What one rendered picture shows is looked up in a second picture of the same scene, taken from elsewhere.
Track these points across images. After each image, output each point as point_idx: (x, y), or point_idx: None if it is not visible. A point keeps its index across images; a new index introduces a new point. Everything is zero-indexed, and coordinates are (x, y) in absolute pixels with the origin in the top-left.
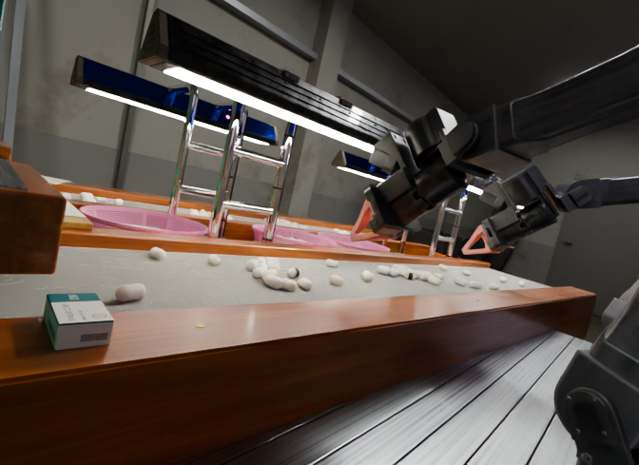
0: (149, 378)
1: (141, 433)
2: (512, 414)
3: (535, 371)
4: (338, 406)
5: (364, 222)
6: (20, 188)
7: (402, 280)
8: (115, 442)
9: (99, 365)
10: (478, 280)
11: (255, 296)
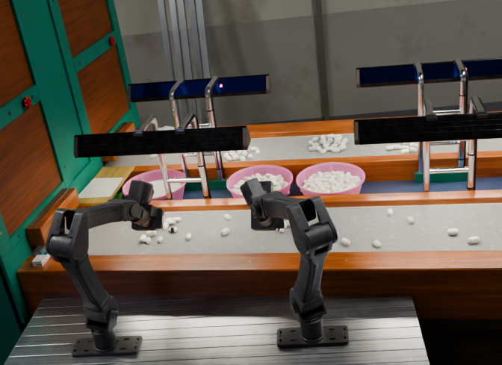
0: (45, 275)
1: (49, 286)
2: (174, 319)
3: (252, 312)
4: (116, 295)
5: None
6: (33, 227)
7: (266, 234)
8: (45, 286)
9: (35, 271)
10: (401, 232)
11: (125, 246)
